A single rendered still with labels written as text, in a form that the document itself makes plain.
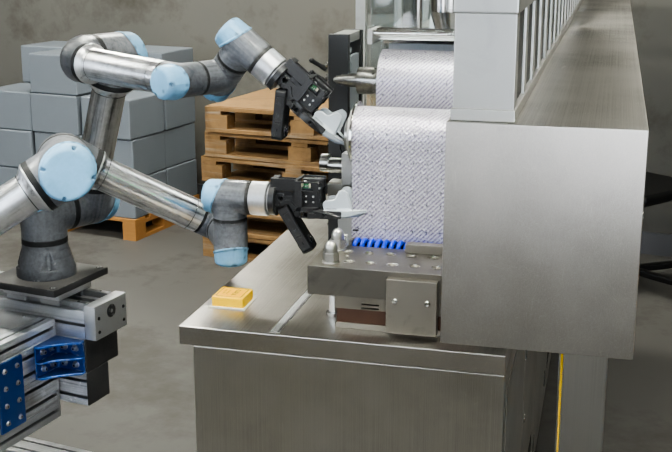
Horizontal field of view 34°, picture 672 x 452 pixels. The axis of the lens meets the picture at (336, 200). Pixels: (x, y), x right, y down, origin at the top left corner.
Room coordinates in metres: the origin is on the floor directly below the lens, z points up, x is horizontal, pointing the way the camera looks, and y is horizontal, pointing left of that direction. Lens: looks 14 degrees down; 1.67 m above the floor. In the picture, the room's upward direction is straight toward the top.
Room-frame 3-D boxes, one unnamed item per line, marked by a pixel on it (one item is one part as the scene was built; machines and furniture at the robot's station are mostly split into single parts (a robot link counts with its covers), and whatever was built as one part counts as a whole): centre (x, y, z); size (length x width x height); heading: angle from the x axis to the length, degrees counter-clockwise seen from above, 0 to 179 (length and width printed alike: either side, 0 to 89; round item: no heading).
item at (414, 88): (2.43, -0.20, 1.16); 0.39 x 0.23 x 0.51; 166
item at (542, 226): (2.85, -0.63, 1.29); 3.10 x 0.28 x 0.30; 166
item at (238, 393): (3.23, -0.32, 0.43); 2.52 x 0.64 x 0.86; 166
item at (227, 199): (2.34, 0.24, 1.11); 0.11 x 0.08 x 0.09; 76
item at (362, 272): (2.11, -0.16, 1.00); 0.40 x 0.16 x 0.06; 76
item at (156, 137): (6.40, 1.45, 0.51); 1.03 x 0.68 x 1.02; 66
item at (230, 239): (2.35, 0.24, 1.01); 0.11 x 0.08 x 0.11; 17
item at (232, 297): (2.23, 0.22, 0.91); 0.07 x 0.07 x 0.02; 76
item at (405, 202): (2.24, -0.15, 1.11); 0.23 x 0.01 x 0.18; 76
